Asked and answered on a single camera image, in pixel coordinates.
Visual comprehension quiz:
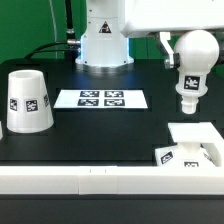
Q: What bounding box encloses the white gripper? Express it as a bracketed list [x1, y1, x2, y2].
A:
[119, 0, 224, 69]

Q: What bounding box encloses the white lamp bulb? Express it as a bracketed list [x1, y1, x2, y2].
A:
[174, 30, 219, 114]

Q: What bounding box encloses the white lamp base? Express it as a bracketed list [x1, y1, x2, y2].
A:
[155, 122, 217, 168]

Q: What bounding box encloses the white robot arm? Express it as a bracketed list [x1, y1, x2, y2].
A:
[76, 0, 224, 71]

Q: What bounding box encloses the white lamp shade cone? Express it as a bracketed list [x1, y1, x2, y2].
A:
[7, 70, 54, 133]

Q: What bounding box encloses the white marker sheet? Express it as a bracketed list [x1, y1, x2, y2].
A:
[54, 90, 148, 109]

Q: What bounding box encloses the white part at left edge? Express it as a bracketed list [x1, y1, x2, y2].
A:
[0, 121, 3, 141]

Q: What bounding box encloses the black cable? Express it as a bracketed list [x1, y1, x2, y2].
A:
[24, 0, 82, 60]

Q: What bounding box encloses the white table border frame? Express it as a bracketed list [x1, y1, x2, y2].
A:
[0, 127, 224, 195]

